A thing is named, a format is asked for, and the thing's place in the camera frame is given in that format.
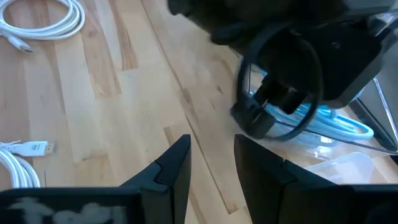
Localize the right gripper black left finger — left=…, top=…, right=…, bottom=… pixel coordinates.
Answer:
left=119, top=134, right=192, bottom=224

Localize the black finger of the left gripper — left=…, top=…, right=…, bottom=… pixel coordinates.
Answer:
left=257, top=77, right=307, bottom=115
left=231, top=96, right=276, bottom=140

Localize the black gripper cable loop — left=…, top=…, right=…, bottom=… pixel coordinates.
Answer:
left=236, top=30, right=322, bottom=142

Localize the clear plastic bin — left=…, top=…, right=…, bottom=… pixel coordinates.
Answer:
left=239, top=55, right=398, bottom=156

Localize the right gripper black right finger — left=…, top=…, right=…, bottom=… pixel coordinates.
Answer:
left=234, top=134, right=352, bottom=224

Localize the white USB cable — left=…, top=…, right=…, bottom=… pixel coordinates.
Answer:
left=0, top=0, right=86, bottom=54
left=0, top=140, right=57, bottom=189

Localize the frosted plastic bin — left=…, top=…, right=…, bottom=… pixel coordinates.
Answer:
left=304, top=151, right=398, bottom=186

